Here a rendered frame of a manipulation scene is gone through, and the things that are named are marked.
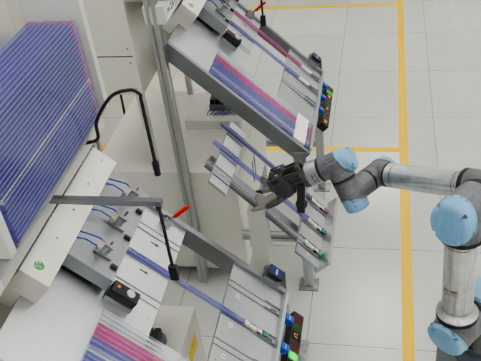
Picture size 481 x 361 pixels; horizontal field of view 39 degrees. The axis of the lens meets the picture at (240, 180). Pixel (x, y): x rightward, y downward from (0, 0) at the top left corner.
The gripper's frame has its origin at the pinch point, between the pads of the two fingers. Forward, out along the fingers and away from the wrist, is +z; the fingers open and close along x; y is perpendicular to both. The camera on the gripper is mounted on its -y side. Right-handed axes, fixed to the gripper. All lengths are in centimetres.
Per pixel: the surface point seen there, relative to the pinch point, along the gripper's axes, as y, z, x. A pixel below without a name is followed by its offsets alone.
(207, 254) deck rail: 0.4, 14.4, 18.8
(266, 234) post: -18.6, 9.8, -8.1
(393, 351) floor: -104, 4, -22
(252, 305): -14.9, 5.4, 29.6
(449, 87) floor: -119, -25, -240
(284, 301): -23.1, 0.2, 22.8
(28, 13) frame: 87, 9, 18
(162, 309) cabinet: -13.7, 43.4, 19.3
